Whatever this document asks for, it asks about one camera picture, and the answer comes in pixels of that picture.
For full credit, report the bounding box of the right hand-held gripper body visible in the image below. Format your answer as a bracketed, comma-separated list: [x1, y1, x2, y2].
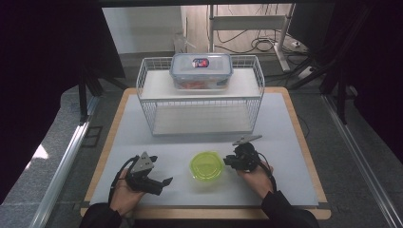
[225, 134, 264, 174]

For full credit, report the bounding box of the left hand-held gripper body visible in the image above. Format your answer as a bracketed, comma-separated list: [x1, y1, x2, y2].
[125, 150, 166, 197]

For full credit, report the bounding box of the green round lidded container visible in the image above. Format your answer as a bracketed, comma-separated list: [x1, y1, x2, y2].
[188, 150, 225, 182]

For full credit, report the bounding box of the white wire shelf rack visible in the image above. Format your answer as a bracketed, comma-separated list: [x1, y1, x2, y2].
[135, 54, 266, 137]

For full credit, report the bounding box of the clear rectangular food container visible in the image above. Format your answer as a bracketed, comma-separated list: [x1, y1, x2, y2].
[168, 52, 234, 92]

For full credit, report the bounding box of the person's left hand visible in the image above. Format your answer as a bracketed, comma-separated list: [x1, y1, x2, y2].
[109, 168, 146, 219]

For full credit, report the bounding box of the person's right hand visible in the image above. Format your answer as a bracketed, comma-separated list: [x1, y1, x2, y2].
[237, 161, 276, 201]

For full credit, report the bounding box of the light grey table mat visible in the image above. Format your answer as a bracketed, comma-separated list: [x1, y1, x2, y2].
[89, 92, 319, 208]

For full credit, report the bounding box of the black metal stand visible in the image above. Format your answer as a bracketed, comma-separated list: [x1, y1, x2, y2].
[78, 65, 129, 124]
[318, 70, 351, 125]

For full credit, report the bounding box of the white power strip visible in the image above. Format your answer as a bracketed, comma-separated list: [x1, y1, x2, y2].
[297, 65, 317, 81]

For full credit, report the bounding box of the clear plastic jug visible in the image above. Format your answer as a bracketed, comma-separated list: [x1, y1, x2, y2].
[172, 32, 197, 55]

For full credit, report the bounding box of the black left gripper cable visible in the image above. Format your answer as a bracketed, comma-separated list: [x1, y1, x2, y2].
[107, 154, 141, 205]

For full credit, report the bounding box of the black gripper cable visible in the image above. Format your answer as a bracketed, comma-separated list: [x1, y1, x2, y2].
[107, 154, 141, 205]
[257, 152, 278, 194]

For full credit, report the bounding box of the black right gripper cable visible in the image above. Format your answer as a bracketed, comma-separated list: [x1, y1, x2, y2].
[257, 152, 278, 194]

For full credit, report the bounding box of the thin black floor cable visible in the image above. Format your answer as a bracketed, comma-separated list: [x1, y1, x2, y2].
[296, 113, 311, 140]

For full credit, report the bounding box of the aluminium floor rail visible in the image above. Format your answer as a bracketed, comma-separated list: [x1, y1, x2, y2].
[320, 94, 403, 228]
[29, 94, 101, 228]

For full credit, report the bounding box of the bundle of black floor cables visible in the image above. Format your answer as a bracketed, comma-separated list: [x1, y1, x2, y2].
[214, 28, 288, 55]

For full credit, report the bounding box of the white metal desk frame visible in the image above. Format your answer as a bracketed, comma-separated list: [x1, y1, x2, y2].
[206, 3, 297, 72]

